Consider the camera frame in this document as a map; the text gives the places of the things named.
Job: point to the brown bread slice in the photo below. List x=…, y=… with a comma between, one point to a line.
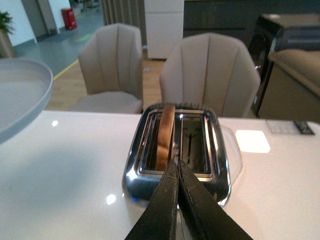
x=164, y=137

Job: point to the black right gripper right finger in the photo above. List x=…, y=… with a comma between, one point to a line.
x=204, y=217

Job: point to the beige sofa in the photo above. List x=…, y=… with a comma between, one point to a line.
x=293, y=89

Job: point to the white round plate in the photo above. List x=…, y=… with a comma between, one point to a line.
x=26, y=86

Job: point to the beige left chair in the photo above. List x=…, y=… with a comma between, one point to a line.
x=111, y=63

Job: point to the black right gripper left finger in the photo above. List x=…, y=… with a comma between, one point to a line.
x=159, y=219

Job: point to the dark grey counter cabinet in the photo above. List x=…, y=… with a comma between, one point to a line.
x=237, y=18

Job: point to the white chrome two-slot toaster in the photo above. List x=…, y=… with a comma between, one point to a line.
x=196, y=139

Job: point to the black appliance box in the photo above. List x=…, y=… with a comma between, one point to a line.
x=276, y=32

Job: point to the red fire extinguisher box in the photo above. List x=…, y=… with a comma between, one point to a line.
x=69, y=18

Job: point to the white cabinet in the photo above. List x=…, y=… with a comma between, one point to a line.
x=164, y=20

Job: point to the potted plant gold pot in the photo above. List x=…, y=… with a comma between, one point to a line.
x=6, y=47

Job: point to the beige right chair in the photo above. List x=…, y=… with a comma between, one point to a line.
x=213, y=70

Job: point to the beige chair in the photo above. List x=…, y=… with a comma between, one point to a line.
x=213, y=70
x=111, y=63

